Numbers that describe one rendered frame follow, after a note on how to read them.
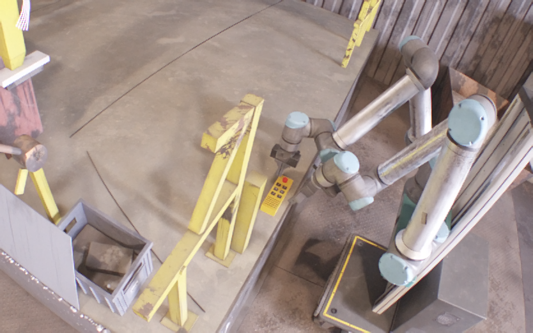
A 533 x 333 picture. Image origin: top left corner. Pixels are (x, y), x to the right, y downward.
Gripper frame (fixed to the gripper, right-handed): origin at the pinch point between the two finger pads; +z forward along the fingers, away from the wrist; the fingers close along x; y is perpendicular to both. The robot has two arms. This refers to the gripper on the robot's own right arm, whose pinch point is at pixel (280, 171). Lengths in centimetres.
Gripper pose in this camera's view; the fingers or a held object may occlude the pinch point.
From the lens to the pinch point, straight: 176.6
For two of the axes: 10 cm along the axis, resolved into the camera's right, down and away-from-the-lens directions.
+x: -9.0, -4.2, 1.2
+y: 3.7, -6.0, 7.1
